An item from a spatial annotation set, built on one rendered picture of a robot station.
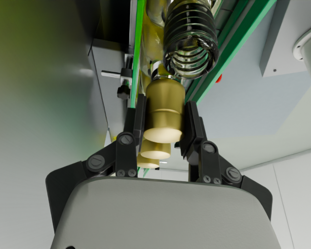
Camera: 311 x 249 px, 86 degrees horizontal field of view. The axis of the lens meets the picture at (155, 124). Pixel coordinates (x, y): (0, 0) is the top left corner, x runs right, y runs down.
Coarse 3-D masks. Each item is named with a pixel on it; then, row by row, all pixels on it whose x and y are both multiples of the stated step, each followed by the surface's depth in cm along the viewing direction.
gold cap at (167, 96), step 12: (156, 84) 13; (168, 84) 13; (180, 84) 14; (156, 96) 13; (168, 96) 13; (180, 96) 13; (156, 108) 12; (168, 108) 12; (180, 108) 13; (156, 120) 12; (168, 120) 12; (180, 120) 12; (144, 132) 13; (156, 132) 12; (168, 132) 12; (180, 132) 12
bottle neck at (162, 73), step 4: (160, 60) 15; (156, 64) 15; (160, 64) 15; (152, 68) 16; (156, 68) 15; (160, 68) 15; (164, 68) 14; (152, 72) 15; (156, 72) 15; (160, 72) 14; (164, 72) 14; (152, 76) 15; (156, 76) 14; (160, 76) 14; (164, 76) 14; (168, 76) 14; (172, 76) 14; (152, 80) 15; (176, 80) 14; (180, 80) 15
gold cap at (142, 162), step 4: (140, 156) 23; (140, 160) 22; (144, 160) 22; (148, 160) 22; (152, 160) 22; (156, 160) 23; (140, 164) 23; (144, 164) 22; (148, 164) 22; (152, 164) 22; (156, 164) 23
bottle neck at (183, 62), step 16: (176, 0) 9; (192, 0) 9; (208, 0) 10; (176, 16) 9; (192, 16) 8; (208, 16) 9; (176, 32) 8; (192, 32) 8; (208, 32) 8; (176, 48) 8; (192, 48) 11; (208, 48) 8; (176, 64) 10; (192, 64) 10; (208, 64) 9
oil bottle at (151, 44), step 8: (144, 8) 16; (144, 16) 15; (144, 24) 15; (152, 24) 15; (144, 32) 15; (152, 32) 14; (160, 32) 14; (144, 40) 15; (152, 40) 14; (160, 40) 14; (144, 48) 15; (152, 48) 15; (160, 48) 14; (144, 56) 16; (152, 56) 15; (160, 56) 15; (144, 64) 16; (152, 64) 16; (144, 72) 17
